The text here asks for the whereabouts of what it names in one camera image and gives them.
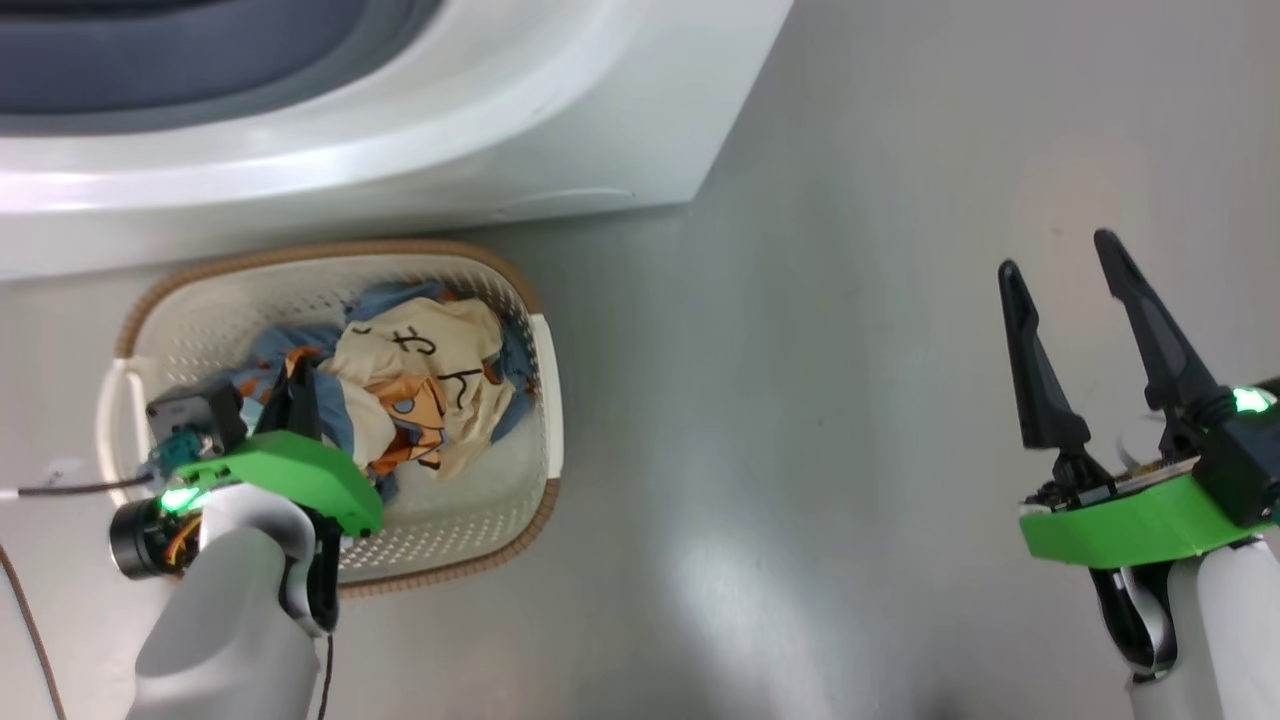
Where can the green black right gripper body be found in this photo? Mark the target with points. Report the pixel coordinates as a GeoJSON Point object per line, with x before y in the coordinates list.
{"type": "Point", "coordinates": [1130, 525]}

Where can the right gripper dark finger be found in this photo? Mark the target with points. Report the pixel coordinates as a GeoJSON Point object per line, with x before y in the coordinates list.
{"type": "Point", "coordinates": [1165, 360]}
{"type": "Point", "coordinates": [1040, 400]}

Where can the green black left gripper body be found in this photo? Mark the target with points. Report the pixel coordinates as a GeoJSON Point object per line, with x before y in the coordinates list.
{"type": "Point", "coordinates": [300, 475]}

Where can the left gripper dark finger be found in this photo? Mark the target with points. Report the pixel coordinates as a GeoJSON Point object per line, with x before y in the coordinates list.
{"type": "Point", "coordinates": [275, 410]}
{"type": "Point", "coordinates": [308, 405]}

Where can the blue bear print garment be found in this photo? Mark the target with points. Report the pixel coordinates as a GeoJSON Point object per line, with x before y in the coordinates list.
{"type": "Point", "coordinates": [275, 345]}

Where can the blue and cream garment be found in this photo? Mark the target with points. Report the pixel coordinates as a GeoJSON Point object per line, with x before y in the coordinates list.
{"type": "Point", "coordinates": [420, 350]}

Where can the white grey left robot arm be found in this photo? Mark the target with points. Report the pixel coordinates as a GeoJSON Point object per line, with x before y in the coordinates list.
{"type": "Point", "coordinates": [220, 620]}

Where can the cream perforated laundry basket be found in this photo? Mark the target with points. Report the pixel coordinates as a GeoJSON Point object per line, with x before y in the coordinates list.
{"type": "Point", "coordinates": [450, 520]}

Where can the white front-load washing machine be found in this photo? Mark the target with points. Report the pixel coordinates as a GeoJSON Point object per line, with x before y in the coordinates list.
{"type": "Point", "coordinates": [600, 120]}

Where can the dark left wrist camera box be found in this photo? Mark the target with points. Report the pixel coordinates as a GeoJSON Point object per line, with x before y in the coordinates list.
{"type": "Point", "coordinates": [195, 415]}

